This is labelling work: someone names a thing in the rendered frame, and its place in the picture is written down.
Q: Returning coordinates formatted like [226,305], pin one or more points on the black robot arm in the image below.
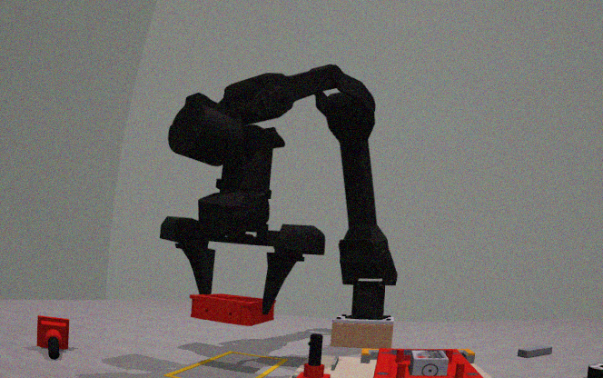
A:
[219,134]

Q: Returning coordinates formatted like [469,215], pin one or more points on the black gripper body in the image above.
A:
[291,239]

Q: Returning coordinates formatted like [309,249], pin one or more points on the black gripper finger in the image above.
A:
[202,261]
[279,266]

